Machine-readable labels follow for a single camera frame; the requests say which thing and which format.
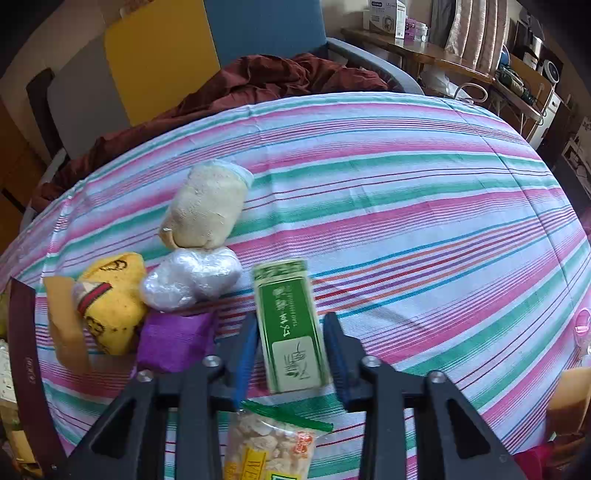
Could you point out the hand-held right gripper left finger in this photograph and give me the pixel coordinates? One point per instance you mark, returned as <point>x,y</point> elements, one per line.
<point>244,360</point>

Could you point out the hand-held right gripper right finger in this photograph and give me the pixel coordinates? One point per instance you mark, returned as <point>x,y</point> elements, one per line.
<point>339,364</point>

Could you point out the green patterned box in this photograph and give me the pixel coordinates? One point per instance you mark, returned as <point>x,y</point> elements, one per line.
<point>291,332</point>

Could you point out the bright purple packet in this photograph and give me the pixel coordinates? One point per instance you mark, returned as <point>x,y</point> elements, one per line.
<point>171,341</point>

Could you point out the rice cracker snack packet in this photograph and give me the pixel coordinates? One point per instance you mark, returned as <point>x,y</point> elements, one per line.
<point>258,447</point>

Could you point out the white plastic bag bundle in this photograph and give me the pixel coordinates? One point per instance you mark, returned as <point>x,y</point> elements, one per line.
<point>189,279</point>

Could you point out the yellow striped fabric pouch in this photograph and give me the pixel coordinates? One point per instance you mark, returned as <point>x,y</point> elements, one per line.
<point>111,304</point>

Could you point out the tan sponge block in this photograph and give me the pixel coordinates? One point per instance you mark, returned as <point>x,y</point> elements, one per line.
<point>62,323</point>
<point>570,397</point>

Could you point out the gold lined gift box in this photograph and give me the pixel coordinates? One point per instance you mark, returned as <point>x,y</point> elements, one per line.
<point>27,369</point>

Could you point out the red clothing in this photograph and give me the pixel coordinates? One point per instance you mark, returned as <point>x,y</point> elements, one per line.
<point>538,464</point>

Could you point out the pink plastic object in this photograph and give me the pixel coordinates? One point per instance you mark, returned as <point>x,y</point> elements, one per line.
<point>585,344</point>

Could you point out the dark red blanket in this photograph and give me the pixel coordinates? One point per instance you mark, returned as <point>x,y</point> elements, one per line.
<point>277,74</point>

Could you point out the wooden wardrobe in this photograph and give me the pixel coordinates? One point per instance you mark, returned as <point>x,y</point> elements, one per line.
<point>14,184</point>

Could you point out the grey yellow blue chair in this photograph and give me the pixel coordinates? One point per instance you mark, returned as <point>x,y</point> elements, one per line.
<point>161,60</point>

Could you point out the printed cardboard box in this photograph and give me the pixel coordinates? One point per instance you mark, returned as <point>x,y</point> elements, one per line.
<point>577,152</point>

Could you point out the wooden side desk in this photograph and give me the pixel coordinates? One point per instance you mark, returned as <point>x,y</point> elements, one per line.
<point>415,48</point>

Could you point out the white appliance carton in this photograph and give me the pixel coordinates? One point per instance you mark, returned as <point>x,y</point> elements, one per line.
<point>383,18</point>

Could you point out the pink patterned curtain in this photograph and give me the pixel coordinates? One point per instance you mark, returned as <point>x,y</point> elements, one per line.
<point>475,32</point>

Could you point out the white round fan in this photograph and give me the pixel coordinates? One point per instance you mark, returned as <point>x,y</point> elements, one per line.
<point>550,69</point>

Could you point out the black upright frame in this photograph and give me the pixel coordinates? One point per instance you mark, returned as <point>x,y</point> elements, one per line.
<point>41,110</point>

